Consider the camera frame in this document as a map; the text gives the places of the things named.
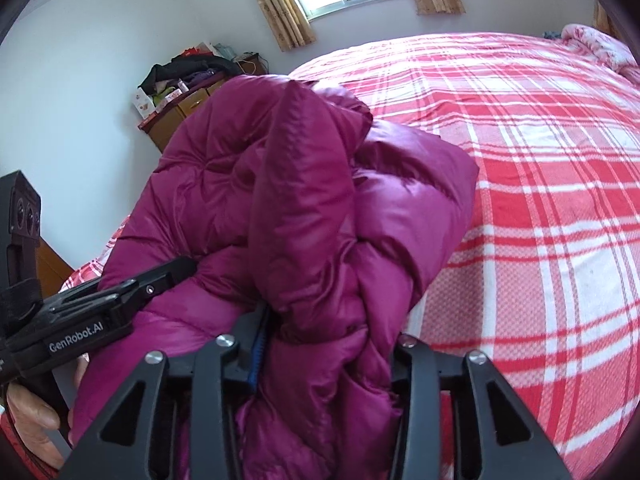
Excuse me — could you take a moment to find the purple cloth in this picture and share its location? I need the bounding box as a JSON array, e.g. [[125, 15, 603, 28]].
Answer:
[[181, 71, 227, 89]]

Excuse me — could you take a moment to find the white cable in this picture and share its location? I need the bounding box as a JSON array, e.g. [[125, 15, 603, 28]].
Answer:
[[234, 51, 267, 77]]

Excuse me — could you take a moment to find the wooden bed footboard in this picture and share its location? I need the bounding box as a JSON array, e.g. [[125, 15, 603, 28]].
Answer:
[[36, 236, 77, 307]]

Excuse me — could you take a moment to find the white box with red print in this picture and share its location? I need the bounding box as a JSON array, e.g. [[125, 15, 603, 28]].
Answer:
[[131, 88, 157, 122]]

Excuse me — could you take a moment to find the wooden desk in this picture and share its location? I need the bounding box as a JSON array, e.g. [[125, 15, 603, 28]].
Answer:
[[137, 74, 271, 154]]

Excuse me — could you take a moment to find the pink floral blanket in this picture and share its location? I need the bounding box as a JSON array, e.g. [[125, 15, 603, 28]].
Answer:
[[560, 23, 640, 74]]

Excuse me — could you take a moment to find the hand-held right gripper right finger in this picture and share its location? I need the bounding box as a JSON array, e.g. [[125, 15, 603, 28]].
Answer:
[[389, 332, 572, 480]]

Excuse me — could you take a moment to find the person's left hand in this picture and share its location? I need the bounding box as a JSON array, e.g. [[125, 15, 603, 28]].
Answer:
[[5, 352, 92, 468]]

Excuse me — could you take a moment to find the purple down jacket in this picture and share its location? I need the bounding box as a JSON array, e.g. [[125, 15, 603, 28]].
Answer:
[[67, 74, 481, 480]]

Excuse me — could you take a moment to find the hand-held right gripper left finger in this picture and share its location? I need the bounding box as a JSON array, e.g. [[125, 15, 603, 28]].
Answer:
[[60, 305, 273, 480]]

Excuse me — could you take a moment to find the black clothes pile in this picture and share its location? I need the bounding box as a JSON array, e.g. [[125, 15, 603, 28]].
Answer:
[[138, 55, 242, 93]]

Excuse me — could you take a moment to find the wooden headboard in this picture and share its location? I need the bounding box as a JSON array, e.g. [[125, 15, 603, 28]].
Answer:
[[592, 0, 619, 42]]

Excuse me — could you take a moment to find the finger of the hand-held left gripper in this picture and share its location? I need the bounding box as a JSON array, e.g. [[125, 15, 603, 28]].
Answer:
[[44, 255, 199, 321]]

